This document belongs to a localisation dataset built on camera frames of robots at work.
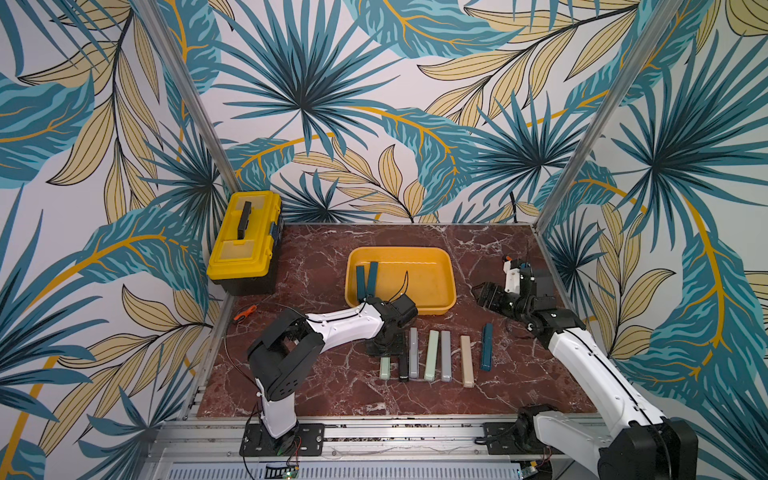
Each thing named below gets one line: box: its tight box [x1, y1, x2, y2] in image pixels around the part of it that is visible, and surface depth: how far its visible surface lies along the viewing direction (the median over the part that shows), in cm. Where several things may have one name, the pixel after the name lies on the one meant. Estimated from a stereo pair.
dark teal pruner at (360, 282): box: [356, 265, 366, 301], surface depth 102 cm
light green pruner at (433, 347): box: [424, 330, 439, 381], surface depth 86 cm
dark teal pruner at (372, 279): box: [367, 261, 378, 297], surface depth 105 cm
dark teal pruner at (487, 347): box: [480, 323, 493, 372], surface depth 88 cm
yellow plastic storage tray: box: [345, 247, 457, 316], surface depth 106 cm
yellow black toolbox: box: [206, 190, 284, 296], surface depth 93 cm
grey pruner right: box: [440, 331, 452, 382], surface depth 86 cm
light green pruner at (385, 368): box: [380, 356, 391, 380], surface depth 84 cm
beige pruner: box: [460, 335, 475, 388], surface depth 85 cm
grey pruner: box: [409, 327, 419, 378], surface depth 87 cm
